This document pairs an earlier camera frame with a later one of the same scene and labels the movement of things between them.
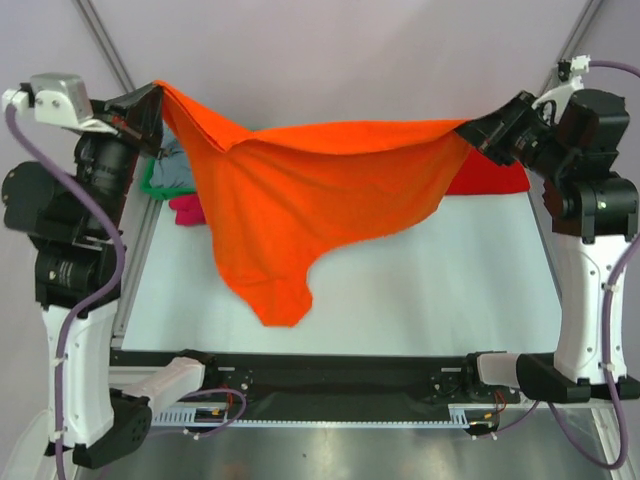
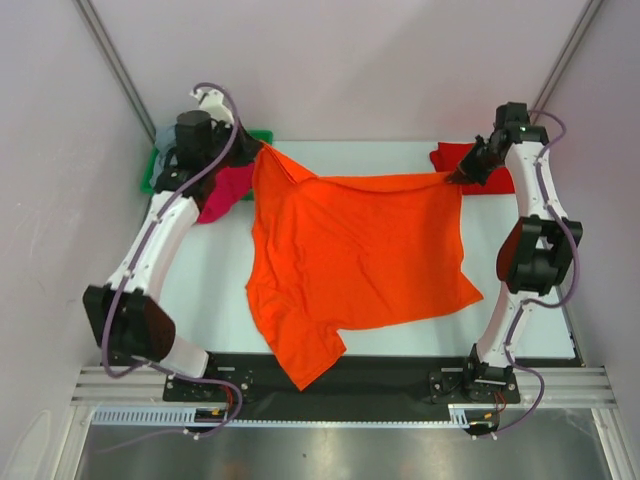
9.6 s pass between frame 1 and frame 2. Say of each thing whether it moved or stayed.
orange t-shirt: moved
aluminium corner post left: stayed
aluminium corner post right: stayed
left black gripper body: moved
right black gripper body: moved
